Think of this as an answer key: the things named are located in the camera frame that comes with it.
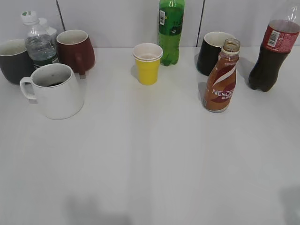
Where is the dark grey ceramic mug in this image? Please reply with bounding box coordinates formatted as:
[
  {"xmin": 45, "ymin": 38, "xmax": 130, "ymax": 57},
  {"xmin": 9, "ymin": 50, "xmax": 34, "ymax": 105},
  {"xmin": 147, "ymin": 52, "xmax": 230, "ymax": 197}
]
[{"xmin": 0, "ymin": 39, "xmax": 35, "ymax": 85}]

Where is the yellow paper cup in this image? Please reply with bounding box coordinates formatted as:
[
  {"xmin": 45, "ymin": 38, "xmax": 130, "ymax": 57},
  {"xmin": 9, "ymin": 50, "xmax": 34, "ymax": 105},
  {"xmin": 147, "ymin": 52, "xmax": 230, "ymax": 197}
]
[{"xmin": 133, "ymin": 43, "xmax": 163, "ymax": 85}]

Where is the white ceramic mug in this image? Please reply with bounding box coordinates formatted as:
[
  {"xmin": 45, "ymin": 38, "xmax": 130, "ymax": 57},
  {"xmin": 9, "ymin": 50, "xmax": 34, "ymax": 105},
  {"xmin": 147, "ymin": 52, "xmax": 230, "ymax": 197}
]
[{"xmin": 20, "ymin": 63, "xmax": 84, "ymax": 120}]

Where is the cola bottle red label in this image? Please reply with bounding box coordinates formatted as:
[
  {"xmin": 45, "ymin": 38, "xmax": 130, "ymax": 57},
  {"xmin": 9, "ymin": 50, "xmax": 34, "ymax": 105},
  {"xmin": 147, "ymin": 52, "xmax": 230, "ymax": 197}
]
[{"xmin": 248, "ymin": 0, "xmax": 300, "ymax": 92}]

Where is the dark red ceramic mug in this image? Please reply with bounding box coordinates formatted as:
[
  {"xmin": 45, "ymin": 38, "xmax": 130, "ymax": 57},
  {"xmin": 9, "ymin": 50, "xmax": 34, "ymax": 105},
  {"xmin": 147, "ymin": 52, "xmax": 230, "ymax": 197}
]
[{"xmin": 56, "ymin": 30, "xmax": 95, "ymax": 75}]

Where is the brown Nescafe coffee bottle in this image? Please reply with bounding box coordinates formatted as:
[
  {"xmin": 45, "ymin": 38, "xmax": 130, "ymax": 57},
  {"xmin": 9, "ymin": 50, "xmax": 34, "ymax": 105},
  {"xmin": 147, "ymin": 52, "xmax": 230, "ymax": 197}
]
[{"xmin": 202, "ymin": 38, "xmax": 240, "ymax": 113}]

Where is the green soda bottle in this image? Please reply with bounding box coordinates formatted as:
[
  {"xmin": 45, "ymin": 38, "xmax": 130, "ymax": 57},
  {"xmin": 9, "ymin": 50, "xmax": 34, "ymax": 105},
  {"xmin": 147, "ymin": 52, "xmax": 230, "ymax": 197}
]
[{"xmin": 158, "ymin": 0, "xmax": 185, "ymax": 66}]

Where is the clear water bottle green label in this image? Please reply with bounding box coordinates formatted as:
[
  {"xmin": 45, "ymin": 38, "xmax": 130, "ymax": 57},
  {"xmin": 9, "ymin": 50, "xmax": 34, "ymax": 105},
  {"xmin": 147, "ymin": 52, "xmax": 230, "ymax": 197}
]
[{"xmin": 21, "ymin": 11, "xmax": 59, "ymax": 69}]

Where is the black ceramic mug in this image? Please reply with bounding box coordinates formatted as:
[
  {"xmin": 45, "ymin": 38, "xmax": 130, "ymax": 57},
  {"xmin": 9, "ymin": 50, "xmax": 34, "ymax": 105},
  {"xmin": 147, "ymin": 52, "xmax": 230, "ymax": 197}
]
[{"xmin": 196, "ymin": 31, "xmax": 235, "ymax": 76}]

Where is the white bottle behind water bottle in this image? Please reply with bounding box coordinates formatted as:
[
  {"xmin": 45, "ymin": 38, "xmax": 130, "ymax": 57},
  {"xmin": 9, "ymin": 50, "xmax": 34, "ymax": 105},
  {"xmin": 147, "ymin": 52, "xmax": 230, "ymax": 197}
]
[{"xmin": 39, "ymin": 18, "xmax": 57, "ymax": 41}]

